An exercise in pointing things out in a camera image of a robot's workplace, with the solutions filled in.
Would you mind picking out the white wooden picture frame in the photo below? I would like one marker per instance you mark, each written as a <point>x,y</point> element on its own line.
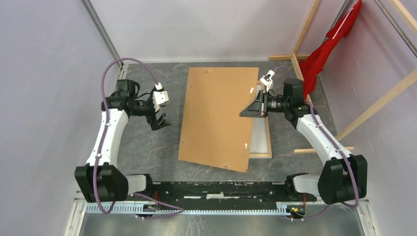
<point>268,136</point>

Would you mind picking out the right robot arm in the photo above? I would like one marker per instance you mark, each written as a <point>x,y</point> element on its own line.
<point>343,178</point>

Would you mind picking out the wooden beam rack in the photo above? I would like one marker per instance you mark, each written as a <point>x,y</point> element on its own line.
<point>390,95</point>

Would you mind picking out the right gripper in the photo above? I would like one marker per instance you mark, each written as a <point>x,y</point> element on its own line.
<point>253,110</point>

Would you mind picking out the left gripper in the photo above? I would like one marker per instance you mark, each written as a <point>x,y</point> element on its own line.
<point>162,122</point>

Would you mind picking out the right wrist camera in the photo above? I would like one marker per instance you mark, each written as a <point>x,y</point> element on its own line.
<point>267,80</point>

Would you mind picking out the red cloth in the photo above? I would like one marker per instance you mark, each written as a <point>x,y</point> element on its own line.
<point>314,64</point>

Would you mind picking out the photo print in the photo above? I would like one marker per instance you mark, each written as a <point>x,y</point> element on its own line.
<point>259,136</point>

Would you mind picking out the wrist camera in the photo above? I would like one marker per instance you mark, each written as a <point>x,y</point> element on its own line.
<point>267,80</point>
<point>160,98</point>

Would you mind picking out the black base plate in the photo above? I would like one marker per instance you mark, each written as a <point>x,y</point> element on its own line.
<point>227,195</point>

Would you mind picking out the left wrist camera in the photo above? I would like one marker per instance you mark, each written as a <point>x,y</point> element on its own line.
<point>160,98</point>

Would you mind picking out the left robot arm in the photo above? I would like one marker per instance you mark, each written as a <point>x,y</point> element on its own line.
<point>107,146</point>

